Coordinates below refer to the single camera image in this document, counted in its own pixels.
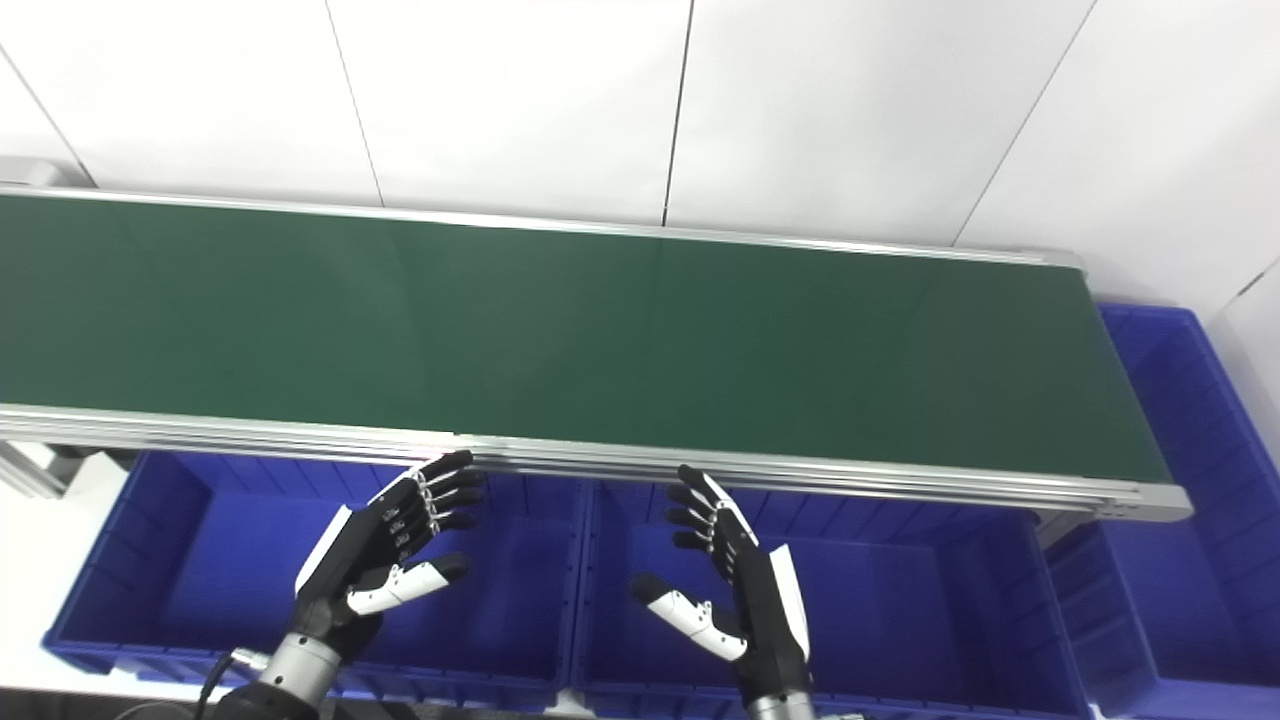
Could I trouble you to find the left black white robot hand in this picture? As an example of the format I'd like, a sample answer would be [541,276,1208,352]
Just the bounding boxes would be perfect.
[290,450,486,661]

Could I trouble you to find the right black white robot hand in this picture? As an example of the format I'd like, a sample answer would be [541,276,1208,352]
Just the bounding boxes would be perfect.
[630,464,813,698]

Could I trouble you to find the green conveyor belt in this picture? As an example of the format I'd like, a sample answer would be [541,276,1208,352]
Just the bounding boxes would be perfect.
[0,183,1194,523]
[0,195,1171,483]

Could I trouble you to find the blue plastic bin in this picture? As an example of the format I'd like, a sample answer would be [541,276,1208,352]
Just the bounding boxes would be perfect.
[570,480,1096,720]
[1045,303,1280,720]
[42,450,586,713]

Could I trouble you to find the aluminium conveyor leg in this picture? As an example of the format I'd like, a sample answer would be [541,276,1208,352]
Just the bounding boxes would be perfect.
[0,440,71,499]

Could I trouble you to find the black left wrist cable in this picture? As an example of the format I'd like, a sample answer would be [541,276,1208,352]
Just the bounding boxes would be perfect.
[195,648,271,720]

